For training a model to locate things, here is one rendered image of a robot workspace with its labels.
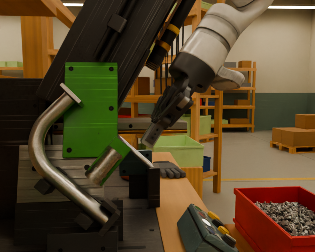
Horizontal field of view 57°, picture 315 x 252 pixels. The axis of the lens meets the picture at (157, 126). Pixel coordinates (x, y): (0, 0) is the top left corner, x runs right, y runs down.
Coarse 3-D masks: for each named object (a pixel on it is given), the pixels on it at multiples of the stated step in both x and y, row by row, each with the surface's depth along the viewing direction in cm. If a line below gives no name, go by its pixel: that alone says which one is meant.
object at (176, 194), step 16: (160, 160) 134; (160, 176) 108; (160, 192) 90; (176, 192) 90; (192, 192) 90; (160, 208) 78; (176, 208) 78; (160, 224) 68; (176, 224) 68; (176, 240) 61
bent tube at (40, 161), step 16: (64, 96) 59; (48, 112) 58; (64, 112) 60; (32, 128) 58; (48, 128) 59; (32, 144) 57; (32, 160) 57; (48, 160) 58; (48, 176) 56; (64, 176) 57; (64, 192) 56; (80, 192) 57; (80, 208) 57; (96, 208) 56
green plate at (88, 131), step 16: (80, 64) 64; (96, 64) 64; (112, 64) 64; (64, 80) 63; (80, 80) 63; (96, 80) 64; (112, 80) 64; (80, 96) 63; (96, 96) 63; (112, 96) 63; (80, 112) 62; (96, 112) 63; (112, 112) 63; (64, 128) 61; (80, 128) 62; (96, 128) 62; (112, 128) 62; (64, 144) 61; (80, 144) 61; (96, 144) 61
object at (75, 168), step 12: (24, 156) 62; (48, 156) 62; (60, 156) 63; (24, 168) 61; (72, 168) 62; (84, 168) 62; (24, 180) 61; (36, 180) 61; (72, 180) 62; (84, 180) 62; (24, 192) 61; (36, 192) 61; (60, 192) 61; (96, 192) 62
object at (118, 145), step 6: (114, 138) 62; (114, 144) 62; (120, 144) 62; (120, 150) 61; (126, 150) 62; (120, 162) 61; (90, 168) 60; (114, 168) 61; (108, 174) 60; (102, 180) 60
